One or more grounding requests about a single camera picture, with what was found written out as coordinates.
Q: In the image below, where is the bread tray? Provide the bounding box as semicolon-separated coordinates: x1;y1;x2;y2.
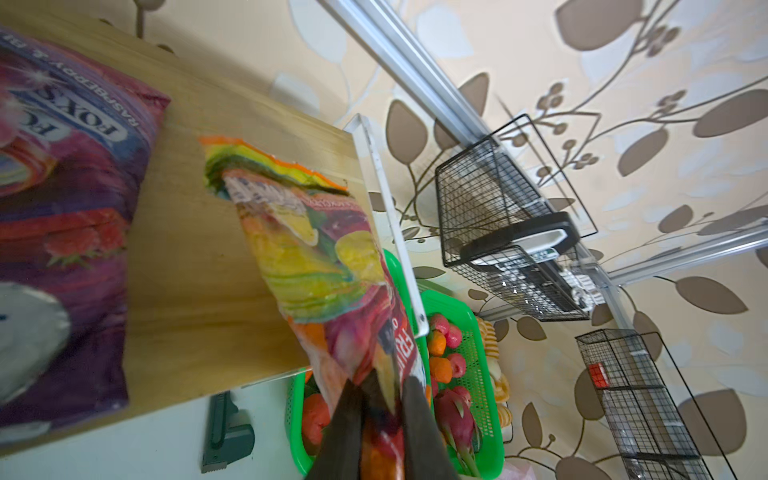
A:
476;317;513;429

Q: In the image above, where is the green fruit basket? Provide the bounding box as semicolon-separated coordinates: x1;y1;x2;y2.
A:
421;291;504;479

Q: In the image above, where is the red tomato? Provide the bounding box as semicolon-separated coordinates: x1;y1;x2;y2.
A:
301;393;331;451

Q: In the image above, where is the white wooden shelf rack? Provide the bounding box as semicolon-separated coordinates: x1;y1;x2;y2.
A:
0;5;430;457

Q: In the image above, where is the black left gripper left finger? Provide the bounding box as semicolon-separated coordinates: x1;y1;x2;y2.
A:
305;381;364;480

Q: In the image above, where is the black wire wall basket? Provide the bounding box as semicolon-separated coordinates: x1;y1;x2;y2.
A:
434;114;601;322

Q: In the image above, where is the black wire side basket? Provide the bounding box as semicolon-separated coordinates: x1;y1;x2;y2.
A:
575;329;714;479

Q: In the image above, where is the orange fox's candy bag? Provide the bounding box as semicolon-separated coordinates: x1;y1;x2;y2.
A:
201;136;425;479

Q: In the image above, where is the orange tangerine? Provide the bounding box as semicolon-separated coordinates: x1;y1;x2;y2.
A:
429;356;453;384

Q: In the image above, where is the pink dragon fruit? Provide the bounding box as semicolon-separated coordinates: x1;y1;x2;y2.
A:
434;389;482;477

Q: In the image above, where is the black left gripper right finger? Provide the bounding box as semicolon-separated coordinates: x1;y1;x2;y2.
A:
401;376;459;480

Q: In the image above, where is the red apple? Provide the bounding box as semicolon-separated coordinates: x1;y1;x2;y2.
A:
446;352;467;379

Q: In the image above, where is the green vegetable basket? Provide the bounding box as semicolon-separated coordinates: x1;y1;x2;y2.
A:
285;250;418;475

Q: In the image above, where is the purple fox's candy bag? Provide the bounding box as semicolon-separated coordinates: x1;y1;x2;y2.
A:
1;28;170;446

